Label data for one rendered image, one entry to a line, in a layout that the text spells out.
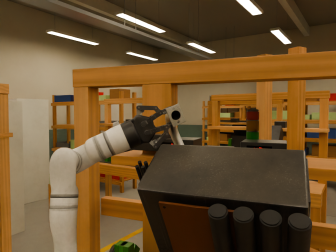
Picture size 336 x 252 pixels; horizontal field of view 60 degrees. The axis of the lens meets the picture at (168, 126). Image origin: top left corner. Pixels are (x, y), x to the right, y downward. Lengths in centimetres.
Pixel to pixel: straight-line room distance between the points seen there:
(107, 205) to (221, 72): 89
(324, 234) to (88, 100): 118
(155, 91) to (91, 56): 908
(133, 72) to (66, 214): 77
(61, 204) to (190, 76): 74
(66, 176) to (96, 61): 973
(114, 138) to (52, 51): 867
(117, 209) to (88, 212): 14
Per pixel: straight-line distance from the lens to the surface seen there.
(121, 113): 631
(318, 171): 108
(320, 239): 137
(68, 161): 79
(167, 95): 128
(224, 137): 1098
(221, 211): 59
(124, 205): 155
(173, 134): 94
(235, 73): 120
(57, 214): 80
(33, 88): 892
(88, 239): 162
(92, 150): 79
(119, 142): 78
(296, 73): 119
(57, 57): 948
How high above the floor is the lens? 172
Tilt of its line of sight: 2 degrees down
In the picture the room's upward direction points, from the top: straight up
